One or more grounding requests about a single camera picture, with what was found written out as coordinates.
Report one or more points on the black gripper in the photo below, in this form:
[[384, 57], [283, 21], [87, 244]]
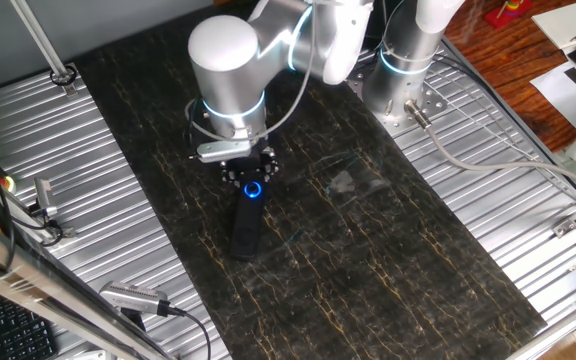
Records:
[[258, 155]]

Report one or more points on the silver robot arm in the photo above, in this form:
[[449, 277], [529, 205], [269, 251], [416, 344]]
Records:
[[223, 55]]

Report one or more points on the black mesh bar speaker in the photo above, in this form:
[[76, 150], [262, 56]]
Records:
[[245, 235]]

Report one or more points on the dark marble pattern mat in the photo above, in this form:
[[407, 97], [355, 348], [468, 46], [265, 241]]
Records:
[[368, 250]]

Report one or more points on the red emergency stop button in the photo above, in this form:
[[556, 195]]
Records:
[[9, 184]]

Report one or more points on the black keyboard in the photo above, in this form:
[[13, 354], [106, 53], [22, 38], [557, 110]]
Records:
[[8, 330]]

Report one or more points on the paper marker sheet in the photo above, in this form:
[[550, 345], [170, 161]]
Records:
[[563, 97]]

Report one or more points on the white notebook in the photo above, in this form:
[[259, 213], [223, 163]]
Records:
[[563, 22]]

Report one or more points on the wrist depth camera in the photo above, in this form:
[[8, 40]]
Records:
[[223, 151]]

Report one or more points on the large silver depth camera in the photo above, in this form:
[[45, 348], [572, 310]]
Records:
[[130, 297]]

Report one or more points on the black camera stand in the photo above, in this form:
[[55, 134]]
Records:
[[133, 320]]

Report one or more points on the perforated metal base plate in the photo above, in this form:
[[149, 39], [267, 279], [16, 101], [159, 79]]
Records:
[[438, 97]]

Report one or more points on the small silver depth camera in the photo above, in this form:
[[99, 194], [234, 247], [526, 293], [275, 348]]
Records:
[[44, 192]]

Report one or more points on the aluminium frame beam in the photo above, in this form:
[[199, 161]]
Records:
[[43, 290]]

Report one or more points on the aluminium camera pole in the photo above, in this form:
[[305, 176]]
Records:
[[43, 47]]

